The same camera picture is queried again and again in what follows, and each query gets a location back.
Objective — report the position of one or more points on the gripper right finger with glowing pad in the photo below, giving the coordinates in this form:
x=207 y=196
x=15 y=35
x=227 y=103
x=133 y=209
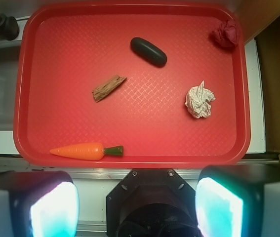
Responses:
x=239 y=200

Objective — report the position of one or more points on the dark green plastic pickle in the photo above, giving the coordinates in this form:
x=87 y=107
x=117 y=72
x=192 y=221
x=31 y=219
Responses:
x=148 y=51

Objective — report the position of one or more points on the brown wood bark piece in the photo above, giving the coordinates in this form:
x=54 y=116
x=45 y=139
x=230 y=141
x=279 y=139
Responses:
x=104 y=89

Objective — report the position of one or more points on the red plastic tray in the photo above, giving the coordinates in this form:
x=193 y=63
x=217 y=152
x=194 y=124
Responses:
x=68 y=49

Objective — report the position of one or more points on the crumpled red paper ball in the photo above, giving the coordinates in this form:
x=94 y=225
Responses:
x=227 y=35

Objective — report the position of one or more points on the crumpled white paper ball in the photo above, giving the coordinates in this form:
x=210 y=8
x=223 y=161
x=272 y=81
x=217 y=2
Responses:
x=198 y=101

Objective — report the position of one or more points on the orange plastic carrot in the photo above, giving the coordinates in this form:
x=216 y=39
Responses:
x=87 y=151

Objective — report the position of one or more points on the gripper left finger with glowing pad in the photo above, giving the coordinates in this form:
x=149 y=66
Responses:
x=38 y=204

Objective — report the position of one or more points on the brown cardboard box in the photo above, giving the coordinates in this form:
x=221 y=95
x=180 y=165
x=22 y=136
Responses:
x=260 y=20

